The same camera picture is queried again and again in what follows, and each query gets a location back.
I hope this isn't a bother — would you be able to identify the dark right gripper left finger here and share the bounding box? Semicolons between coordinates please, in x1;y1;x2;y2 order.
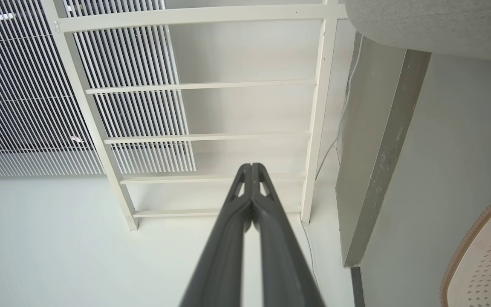
179;164;253;307

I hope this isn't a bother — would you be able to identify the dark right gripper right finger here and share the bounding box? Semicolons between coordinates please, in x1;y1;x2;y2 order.
252;163;325;307

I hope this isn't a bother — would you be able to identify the cream perforated laundry basket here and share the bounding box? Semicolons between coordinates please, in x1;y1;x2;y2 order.
439;197;491;307

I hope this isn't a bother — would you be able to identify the black skirting board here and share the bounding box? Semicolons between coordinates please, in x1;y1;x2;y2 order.
350;266;366;307

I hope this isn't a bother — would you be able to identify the raised grey concrete step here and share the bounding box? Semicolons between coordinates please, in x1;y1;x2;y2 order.
335;32;432;268

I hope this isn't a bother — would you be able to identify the white metal railing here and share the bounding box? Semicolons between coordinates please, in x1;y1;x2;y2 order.
41;0;348;231

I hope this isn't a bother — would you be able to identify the white slatted ceiling grille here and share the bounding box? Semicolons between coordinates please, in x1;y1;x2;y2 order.
0;0;197;178

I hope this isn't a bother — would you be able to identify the grey fabric sofa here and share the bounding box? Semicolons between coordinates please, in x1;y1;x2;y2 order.
345;0;491;64

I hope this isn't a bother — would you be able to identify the light grey floor cable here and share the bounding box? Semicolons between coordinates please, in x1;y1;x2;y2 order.
300;36;363;295

